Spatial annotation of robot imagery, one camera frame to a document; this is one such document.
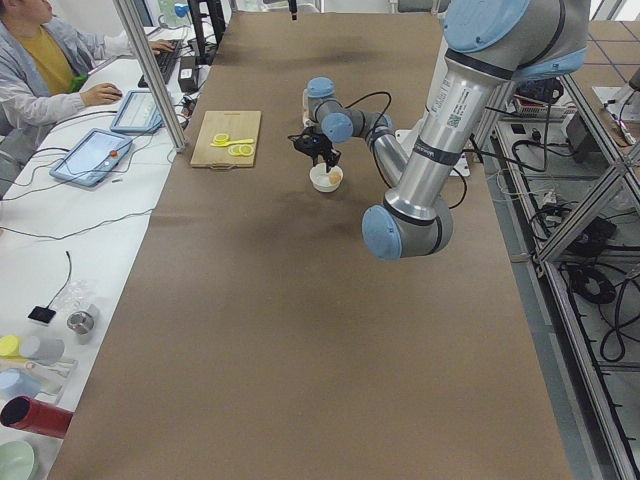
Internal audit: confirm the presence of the white ceramic bowl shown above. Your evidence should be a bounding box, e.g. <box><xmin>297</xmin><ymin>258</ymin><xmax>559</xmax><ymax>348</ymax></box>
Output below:
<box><xmin>309</xmin><ymin>163</ymin><xmax>344</xmax><ymax>193</ymax></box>

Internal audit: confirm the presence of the aluminium table frame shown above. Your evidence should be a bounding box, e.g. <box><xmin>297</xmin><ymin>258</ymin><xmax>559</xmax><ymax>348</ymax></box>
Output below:
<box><xmin>469</xmin><ymin>49</ymin><xmax>640</xmax><ymax>480</ymax></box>

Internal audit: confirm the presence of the person right hand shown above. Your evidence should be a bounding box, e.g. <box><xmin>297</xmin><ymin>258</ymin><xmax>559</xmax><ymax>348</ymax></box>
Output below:
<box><xmin>80</xmin><ymin>83</ymin><xmax>122</xmax><ymax>107</ymax></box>

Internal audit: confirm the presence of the person left hand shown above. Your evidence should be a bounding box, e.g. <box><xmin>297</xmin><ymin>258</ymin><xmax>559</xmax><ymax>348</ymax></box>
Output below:
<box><xmin>149</xmin><ymin>40</ymin><xmax>175</xmax><ymax>55</ymax></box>

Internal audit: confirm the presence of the blue teach pendant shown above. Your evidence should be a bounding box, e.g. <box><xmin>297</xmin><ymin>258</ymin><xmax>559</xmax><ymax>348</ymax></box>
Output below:
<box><xmin>110</xmin><ymin>89</ymin><xmax>163</xmax><ymax>135</ymax></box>
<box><xmin>49</xmin><ymin>128</ymin><xmax>133</xmax><ymax>187</ymax></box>

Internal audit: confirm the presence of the yellow cup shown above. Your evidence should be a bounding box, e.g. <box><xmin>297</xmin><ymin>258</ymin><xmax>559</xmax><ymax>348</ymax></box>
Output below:
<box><xmin>0</xmin><ymin>335</ymin><xmax>22</xmax><ymax>358</ymax></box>

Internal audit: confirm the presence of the far blue teach pendant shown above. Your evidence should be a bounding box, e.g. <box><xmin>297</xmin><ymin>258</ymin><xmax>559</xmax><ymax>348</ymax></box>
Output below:
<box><xmin>110</xmin><ymin>89</ymin><xmax>163</xmax><ymax>135</ymax></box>

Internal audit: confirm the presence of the black keyboard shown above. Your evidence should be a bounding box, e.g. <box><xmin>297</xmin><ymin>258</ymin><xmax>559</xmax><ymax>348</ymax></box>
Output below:
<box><xmin>154</xmin><ymin>39</ymin><xmax>183</xmax><ymax>84</ymax></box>

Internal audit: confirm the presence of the steel cup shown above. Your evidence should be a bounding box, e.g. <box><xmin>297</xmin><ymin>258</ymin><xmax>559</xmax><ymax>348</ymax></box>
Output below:
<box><xmin>66</xmin><ymin>304</ymin><xmax>100</xmax><ymax>345</ymax></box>

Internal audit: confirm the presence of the near blue teach pendant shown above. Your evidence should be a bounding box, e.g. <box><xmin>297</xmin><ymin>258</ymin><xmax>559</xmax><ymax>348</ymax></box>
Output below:
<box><xmin>49</xmin><ymin>128</ymin><xmax>133</xmax><ymax>187</ymax></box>

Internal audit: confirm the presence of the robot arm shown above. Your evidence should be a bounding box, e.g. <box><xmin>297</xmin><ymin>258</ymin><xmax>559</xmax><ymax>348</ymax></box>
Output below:
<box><xmin>292</xmin><ymin>1</ymin><xmax>590</xmax><ymax>260</ymax></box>

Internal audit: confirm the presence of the black power adapter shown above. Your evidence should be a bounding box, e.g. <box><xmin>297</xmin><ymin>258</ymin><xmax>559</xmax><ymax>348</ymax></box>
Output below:
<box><xmin>178</xmin><ymin>56</ymin><xmax>199</xmax><ymax>93</ymax></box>

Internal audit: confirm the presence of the clear plastic egg box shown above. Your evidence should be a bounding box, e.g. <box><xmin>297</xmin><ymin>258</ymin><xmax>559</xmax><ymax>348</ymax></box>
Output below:
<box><xmin>302</xmin><ymin>89</ymin><xmax>313</xmax><ymax>128</ymax></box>

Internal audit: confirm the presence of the light blue cup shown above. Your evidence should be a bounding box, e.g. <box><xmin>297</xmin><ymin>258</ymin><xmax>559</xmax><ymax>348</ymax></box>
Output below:
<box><xmin>0</xmin><ymin>368</ymin><xmax>42</xmax><ymax>400</ymax></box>

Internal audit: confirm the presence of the bamboo cutting board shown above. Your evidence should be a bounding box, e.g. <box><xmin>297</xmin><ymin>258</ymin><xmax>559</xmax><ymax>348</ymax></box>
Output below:
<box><xmin>190</xmin><ymin>110</ymin><xmax>262</xmax><ymax>169</ymax></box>

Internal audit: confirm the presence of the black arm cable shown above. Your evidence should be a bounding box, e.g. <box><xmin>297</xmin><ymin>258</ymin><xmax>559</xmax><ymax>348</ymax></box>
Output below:
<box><xmin>287</xmin><ymin>90</ymin><xmax>469</xmax><ymax>210</ymax></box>

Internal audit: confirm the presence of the grey cup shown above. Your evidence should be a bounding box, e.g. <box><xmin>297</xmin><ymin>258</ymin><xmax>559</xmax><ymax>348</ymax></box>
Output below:
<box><xmin>19</xmin><ymin>336</ymin><xmax>65</xmax><ymax>365</ymax></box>

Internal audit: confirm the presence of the green bowl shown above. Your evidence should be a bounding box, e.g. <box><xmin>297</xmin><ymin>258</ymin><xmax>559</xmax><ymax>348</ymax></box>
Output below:
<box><xmin>1</xmin><ymin>441</ymin><xmax>37</xmax><ymax>480</ymax></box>

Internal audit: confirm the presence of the small black square device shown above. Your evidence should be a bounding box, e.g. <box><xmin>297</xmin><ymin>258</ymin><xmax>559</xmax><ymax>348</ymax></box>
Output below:
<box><xmin>27</xmin><ymin>306</ymin><xmax>56</xmax><ymax>325</ymax></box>

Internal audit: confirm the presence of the white camera stand pole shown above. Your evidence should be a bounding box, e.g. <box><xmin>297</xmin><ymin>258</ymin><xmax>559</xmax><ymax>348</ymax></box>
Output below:
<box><xmin>393</xmin><ymin>29</ymin><xmax>474</xmax><ymax>177</ymax></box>

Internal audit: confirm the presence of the brown egg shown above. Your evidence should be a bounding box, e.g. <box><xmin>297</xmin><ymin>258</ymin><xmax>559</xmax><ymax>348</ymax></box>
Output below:
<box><xmin>328</xmin><ymin>172</ymin><xmax>342</xmax><ymax>184</ymax></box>

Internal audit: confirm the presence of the aluminium frame post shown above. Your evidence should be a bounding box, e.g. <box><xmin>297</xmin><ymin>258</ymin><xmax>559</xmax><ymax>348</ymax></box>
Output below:
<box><xmin>113</xmin><ymin>0</ymin><xmax>187</xmax><ymax>153</ymax></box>

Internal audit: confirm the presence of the lemon slice pair far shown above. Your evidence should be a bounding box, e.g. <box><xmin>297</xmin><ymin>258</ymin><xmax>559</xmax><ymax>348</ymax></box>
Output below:
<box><xmin>211</xmin><ymin>133</ymin><xmax>230</xmax><ymax>146</ymax></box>

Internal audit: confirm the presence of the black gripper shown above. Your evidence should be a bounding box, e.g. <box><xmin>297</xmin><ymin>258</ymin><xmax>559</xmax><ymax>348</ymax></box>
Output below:
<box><xmin>311</xmin><ymin>135</ymin><xmax>341</xmax><ymax>173</ymax></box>

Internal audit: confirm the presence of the lemon slice pair near handle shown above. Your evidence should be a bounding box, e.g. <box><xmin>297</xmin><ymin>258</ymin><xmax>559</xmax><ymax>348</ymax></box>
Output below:
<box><xmin>227</xmin><ymin>144</ymin><xmax>255</xmax><ymax>157</ymax></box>

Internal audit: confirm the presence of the person in grey jacket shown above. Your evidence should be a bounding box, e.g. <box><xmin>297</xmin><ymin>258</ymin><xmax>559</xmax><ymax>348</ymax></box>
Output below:
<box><xmin>1</xmin><ymin>1</ymin><xmax>132</xmax><ymax>167</ymax></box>

